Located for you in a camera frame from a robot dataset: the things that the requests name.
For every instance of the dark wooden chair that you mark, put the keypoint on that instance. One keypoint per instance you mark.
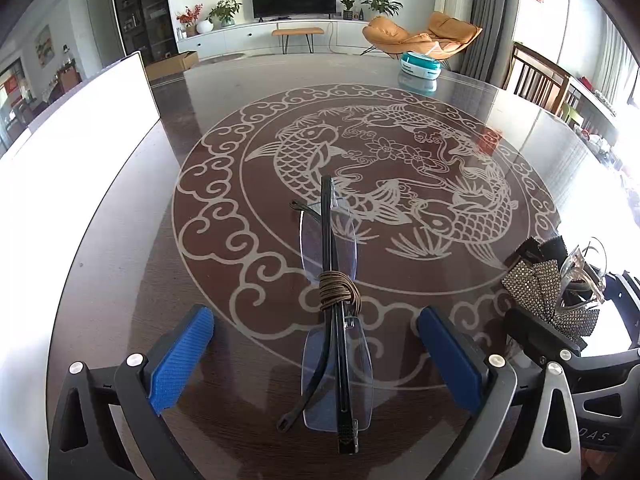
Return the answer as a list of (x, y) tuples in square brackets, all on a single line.
[(535, 80)]

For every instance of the orange lounge chair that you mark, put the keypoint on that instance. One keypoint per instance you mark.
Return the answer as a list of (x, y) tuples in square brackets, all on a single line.
[(400, 35)]

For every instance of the dark glass display cabinet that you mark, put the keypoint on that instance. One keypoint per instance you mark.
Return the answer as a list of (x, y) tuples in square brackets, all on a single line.
[(142, 10)]

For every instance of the grey curtain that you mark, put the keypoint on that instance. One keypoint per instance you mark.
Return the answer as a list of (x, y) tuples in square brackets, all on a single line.
[(492, 20)]

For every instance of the black rhinestone bow clip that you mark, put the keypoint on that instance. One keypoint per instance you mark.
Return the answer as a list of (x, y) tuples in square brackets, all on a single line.
[(530, 285)]

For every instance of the clear hair claw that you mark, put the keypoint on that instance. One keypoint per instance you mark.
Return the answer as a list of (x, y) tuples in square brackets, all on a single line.
[(575, 265)]

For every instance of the cluttered sideboard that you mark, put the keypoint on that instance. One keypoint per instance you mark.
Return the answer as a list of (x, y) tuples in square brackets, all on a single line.
[(600, 130)]

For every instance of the teal white round tub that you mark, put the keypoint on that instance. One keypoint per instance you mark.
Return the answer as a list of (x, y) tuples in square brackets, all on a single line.
[(420, 62)]

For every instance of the white round vase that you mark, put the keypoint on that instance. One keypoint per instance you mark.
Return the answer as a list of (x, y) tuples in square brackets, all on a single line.
[(204, 27)]

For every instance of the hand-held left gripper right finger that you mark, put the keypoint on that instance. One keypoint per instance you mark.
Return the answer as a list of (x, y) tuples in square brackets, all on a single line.
[(450, 360)]

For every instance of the framed wall painting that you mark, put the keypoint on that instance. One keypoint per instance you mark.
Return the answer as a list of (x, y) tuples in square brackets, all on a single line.
[(44, 45)]

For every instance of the bushy green potted plant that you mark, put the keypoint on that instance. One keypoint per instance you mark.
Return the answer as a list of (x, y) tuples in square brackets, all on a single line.
[(225, 10)]

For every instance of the red flower bouquet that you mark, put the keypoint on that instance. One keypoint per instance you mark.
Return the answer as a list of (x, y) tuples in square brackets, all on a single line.
[(189, 17)]

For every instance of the wooden bench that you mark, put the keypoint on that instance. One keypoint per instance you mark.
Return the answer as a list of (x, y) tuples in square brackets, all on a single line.
[(297, 31)]

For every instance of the small green potted plant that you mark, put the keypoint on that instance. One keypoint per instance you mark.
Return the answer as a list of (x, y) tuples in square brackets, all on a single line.
[(347, 7)]

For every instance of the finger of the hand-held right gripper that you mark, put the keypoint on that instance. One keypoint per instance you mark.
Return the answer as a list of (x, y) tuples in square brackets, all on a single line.
[(540, 332), (625, 305)]

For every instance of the broad leaf potted plant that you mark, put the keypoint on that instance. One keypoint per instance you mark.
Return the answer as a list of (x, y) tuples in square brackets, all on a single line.
[(382, 2)]

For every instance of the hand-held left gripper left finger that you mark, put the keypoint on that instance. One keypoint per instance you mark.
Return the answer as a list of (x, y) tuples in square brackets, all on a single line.
[(180, 355)]

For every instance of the cardboard box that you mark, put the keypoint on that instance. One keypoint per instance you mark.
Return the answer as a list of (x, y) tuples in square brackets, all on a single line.
[(172, 65)]

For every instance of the white television cabinet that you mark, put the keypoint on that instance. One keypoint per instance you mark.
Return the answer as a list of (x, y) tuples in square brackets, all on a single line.
[(235, 35)]

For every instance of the white door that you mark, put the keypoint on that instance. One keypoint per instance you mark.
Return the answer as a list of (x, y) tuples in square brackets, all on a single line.
[(102, 30)]

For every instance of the white sheer curtain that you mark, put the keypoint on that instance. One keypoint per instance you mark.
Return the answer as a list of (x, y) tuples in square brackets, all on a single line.
[(615, 60)]

